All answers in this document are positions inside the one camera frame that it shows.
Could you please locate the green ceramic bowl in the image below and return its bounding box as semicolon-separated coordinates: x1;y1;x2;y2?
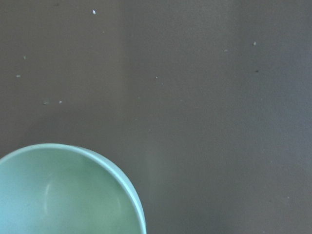
0;143;147;234

